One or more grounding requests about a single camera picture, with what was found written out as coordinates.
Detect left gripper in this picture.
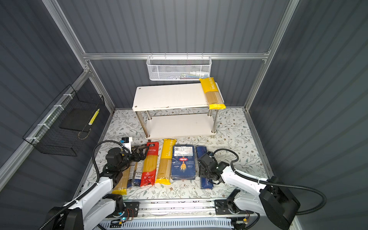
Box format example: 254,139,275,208
117,145,148,172

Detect white two-tier shelf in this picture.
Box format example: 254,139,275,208
132,83,218,139

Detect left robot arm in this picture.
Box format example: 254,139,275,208
40,145,149,230

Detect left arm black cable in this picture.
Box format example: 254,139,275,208
37,140,131,230

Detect items in white basket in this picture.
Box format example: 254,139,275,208
167,71,210,80

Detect blue Barilla spaghetti box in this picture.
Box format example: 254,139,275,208
196,146,214,190

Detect yellow tag in basket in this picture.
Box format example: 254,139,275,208
88,108,100,126

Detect floral table mat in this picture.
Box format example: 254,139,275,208
104,107,267,200

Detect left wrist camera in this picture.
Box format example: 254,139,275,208
120,137,132,152

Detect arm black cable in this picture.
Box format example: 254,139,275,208
212,148,327,216
37,140,131,230

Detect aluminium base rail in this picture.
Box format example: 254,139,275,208
94,198,277,222

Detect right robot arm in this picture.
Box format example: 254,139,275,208
198,154,301,230

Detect dark blue Barilla box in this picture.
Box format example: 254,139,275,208
171,145,196,181

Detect yellow pasta time bag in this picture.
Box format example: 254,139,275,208
200,77,226,110
156,139,177,185

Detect yellow spaghetti bag far left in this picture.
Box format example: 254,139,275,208
112,167,130,196

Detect red spaghetti bag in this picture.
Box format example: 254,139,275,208
140,142,159,187

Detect clear blue spaghetti bag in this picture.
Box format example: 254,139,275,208
127,161,144,188

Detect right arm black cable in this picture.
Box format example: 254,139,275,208
212,148,327,216

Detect black wire basket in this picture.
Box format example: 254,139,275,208
23,87,105,157

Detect white wire mesh basket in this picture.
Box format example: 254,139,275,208
146,57,212,81

